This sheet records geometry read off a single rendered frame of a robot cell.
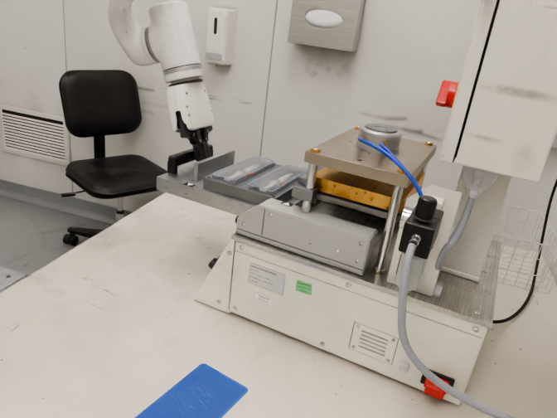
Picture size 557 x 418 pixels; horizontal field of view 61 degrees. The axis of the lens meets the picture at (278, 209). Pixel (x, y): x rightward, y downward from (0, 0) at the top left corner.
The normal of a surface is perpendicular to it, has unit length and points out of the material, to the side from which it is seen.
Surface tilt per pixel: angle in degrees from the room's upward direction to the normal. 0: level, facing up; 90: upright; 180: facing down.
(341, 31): 90
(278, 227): 90
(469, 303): 0
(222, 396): 0
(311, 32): 90
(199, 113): 74
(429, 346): 90
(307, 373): 0
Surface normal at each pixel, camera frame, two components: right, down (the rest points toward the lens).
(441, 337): -0.44, 0.29
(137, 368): 0.12, -0.92
